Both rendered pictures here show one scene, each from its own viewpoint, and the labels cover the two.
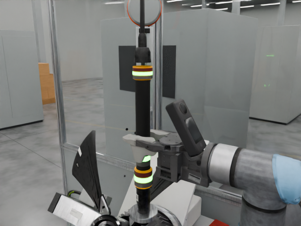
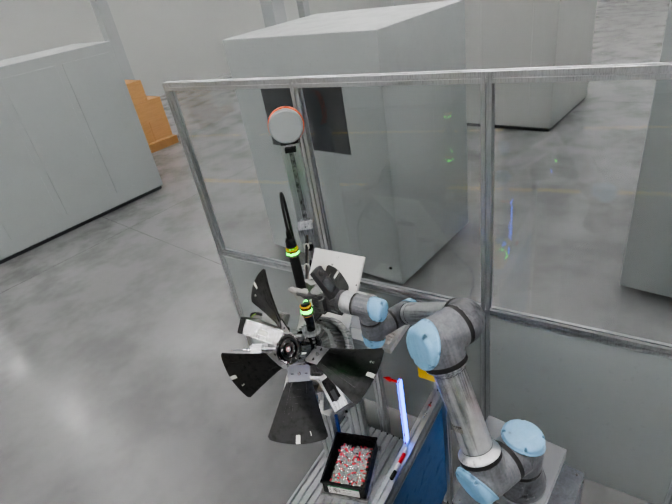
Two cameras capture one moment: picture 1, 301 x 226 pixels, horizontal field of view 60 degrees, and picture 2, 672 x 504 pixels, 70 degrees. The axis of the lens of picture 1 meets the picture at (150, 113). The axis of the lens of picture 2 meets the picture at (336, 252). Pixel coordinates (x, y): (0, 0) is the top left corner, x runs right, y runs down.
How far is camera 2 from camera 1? 1.13 m
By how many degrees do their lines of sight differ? 17
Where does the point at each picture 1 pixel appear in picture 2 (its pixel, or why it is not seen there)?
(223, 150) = (345, 297)
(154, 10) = (297, 128)
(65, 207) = (252, 328)
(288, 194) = (374, 318)
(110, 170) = (283, 275)
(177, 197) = not seen: hidden behind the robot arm
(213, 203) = (390, 299)
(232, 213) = not seen: hidden behind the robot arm
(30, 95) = (132, 152)
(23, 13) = not seen: outside the picture
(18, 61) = (99, 100)
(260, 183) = (362, 314)
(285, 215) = (383, 325)
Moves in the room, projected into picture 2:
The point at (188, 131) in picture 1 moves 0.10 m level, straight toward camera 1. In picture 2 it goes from (325, 287) to (321, 306)
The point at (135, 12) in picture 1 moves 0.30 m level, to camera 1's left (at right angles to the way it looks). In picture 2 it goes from (277, 133) to (210, 144)
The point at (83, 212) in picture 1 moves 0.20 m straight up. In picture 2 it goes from (268, 330) to (257, 294)
